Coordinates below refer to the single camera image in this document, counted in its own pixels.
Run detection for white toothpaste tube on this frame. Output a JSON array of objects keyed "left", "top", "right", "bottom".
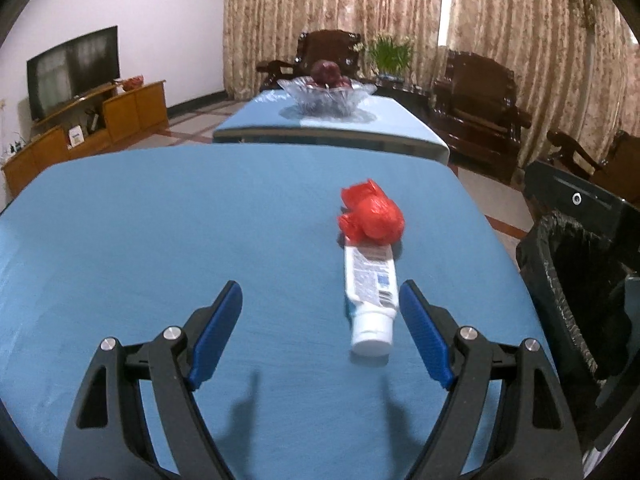
[{"left": 344, "top": 240, "right": 399, "bottom": 359}]

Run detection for dark red fruit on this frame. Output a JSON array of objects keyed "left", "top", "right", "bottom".
[{"left": 310, "top": 60, "right": 352, "bottom": 89}]

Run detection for blue tablecloth table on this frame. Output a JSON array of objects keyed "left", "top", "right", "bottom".
[
  {"left": 1, "top": 144, "right": 544, "bottom": 479},
  {"left": 213, "top": 90, "right": 450, "bottom": 165}
]

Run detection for left dark wooden armchair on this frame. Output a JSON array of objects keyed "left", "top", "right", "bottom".
[{"left": 256, "top": 29, "right": 362, "bottom": 91}]

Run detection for green potted plant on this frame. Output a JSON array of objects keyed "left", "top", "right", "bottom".
[{"left": 366, "top": 32, "right": 413, "bottom": 77}]

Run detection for wooden tv cabinet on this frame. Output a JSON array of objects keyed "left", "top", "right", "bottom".
[{"left": 2, "top": 80, "right": 168, "bottom": 197}]

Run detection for dark side table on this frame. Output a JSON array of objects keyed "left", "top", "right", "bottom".
[{"left": 374, "top": 79, "right": 431, "bottom": 122}]

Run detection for glass fruit bowl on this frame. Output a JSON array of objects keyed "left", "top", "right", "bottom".
[{"left": 277, "top": 76, "right": 376, "bottom": 118}]

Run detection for red ornament on cabinet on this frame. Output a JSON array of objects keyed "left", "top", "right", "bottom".
[{"left": 120, "top": 75, "right": 144, "bottom": 92}]

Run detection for blue tablecloth near table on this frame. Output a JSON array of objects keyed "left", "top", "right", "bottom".
[{"left": 1, "top": 144, "right": 544, "bottom": 479}]

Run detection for dark wooden sofa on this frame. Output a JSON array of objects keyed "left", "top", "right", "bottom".
[{"left": 547, "top": 129, "right": 640, "bottom": 207}]

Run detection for patterned beige curtains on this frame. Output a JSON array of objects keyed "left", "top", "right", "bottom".
[{"left": 224, "top": 0, "right": 639, "bottom": 164}]

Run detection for flat screen television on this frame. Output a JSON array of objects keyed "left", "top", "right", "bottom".
[{"left": 26, "top": 26, "right": 120, "bottom": 122}]

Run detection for dark wooden armchair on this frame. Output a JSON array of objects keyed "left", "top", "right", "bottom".
[
  {"left": 428, "top": 50, "right": 533, "bottom": 184},
  {"left": 256, "top": 29, "right": 362, "bottom": 91}
]

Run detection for red plastic bag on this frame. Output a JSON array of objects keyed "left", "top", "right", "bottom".
[{"left": 337, "top": 179, "right": 406, "bottom": 245}]

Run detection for black trash bin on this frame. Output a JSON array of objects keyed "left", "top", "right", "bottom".
[{"left": 514, "top": 209, "right": 640, "bottom": 411}]

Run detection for right dark wooden armchair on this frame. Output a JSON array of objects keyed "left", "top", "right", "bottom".
[{"left": 428, "top": 50, "right": 533, "bottom": 184}]

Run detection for blue tablecloth far table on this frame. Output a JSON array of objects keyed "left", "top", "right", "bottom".
[{"left": 213, "top": 90, "right": 450, "bottom": 165}]

